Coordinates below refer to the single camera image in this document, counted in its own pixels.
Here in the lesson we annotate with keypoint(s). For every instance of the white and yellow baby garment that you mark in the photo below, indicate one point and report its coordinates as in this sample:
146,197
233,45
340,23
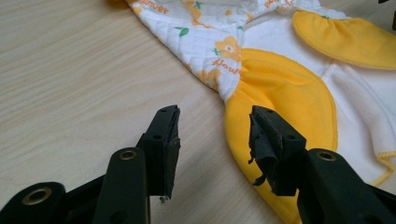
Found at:
280,81

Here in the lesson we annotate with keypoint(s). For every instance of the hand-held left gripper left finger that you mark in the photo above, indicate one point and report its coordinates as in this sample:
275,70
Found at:
160,155

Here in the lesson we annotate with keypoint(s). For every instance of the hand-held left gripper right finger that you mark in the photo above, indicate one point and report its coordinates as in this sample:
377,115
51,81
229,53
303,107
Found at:
277,149

